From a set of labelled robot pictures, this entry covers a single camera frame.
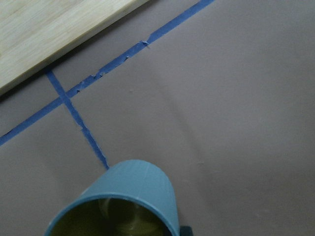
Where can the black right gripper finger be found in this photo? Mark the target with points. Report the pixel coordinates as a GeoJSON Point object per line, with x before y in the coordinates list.
{"type": "Point", "coordinates": [186, 231]}

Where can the bamboo cutting board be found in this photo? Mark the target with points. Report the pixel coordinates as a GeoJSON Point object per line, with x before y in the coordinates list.
{"type": "Point", "coordinates": [34, 33]}

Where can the teal mug with yellow interior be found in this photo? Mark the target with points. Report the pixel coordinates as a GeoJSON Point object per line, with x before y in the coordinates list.
{"type": "Point", "coordinates": [137, 181]}

